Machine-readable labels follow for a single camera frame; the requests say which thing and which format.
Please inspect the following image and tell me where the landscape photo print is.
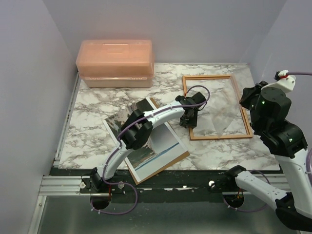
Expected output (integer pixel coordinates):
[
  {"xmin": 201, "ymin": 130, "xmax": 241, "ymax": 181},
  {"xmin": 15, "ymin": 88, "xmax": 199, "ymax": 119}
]
[{"xmin": 103, "ymin": 98, "xmax": 190, "ymax": 184}]

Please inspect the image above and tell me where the orange wooden picture frame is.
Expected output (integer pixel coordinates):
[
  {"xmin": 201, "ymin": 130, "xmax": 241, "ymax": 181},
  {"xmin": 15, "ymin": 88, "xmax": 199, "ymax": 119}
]
[{"xmin": 182, "ymin": 75, "xmax": 253, "ymax": 140}]

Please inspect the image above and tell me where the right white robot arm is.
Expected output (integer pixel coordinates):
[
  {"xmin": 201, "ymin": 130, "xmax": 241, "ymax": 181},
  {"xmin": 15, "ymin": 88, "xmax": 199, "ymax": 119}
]
[{"xmin": 224, "ymin": 81, "xmax": 312, "ymax": 232}]

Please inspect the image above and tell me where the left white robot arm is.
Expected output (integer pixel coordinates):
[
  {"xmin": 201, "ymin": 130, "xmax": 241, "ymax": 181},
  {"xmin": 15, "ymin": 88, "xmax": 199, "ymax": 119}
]
[{"xmin": 91, "ymin": 92, "xmax": 207, "ymax": 193}]

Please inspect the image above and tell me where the brown cardboard backing board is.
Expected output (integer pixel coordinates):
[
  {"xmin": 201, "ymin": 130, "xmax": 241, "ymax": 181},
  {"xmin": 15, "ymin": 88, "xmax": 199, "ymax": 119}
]
[{"xmin": 131, "ymin": 97, "xmax": 191, "ymax": 186}]

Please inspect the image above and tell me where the orange translucent plastic storage box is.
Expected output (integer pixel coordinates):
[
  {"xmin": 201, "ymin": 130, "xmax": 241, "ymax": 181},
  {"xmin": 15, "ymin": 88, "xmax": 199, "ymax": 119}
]
[{"xmin": 76, "ymin": 39, "xmax": 155, "ymax": 88}]

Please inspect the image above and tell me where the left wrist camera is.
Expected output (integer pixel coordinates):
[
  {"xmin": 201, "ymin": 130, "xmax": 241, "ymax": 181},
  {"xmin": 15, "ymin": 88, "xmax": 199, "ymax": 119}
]
[{"xmin": 187, "ymin": 92, "xmax": 206, "ymax": 108}]

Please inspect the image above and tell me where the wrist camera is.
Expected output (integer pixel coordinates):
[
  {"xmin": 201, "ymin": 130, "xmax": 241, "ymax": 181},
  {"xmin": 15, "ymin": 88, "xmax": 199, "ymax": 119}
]
[
  {"xmin": 187, "ymin": 92, "xmax": 206, "ymax": 108},
  {"xmin": 265, "ymin": 70, "xmax": 296, "ymax": 94}
]

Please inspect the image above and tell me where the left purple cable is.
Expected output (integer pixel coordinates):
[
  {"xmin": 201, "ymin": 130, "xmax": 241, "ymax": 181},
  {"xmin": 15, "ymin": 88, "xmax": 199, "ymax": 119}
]
[{"xmin": 90, "ymin": 85, "xmax": 212, "ymax": 215}]

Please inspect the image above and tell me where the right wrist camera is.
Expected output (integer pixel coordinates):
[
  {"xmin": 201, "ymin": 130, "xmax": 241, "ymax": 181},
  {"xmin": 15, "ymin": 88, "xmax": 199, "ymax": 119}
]
[{"xmin": 265, "ymin": 70, "xmax": 296, "ymax": 94}]

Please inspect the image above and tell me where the aluminium extrusion frame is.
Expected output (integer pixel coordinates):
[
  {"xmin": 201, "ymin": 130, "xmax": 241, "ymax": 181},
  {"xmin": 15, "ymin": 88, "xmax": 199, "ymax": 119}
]
[{"xmin": 28, "ymin": 73, "xmax": 80, "ymax": 234}]

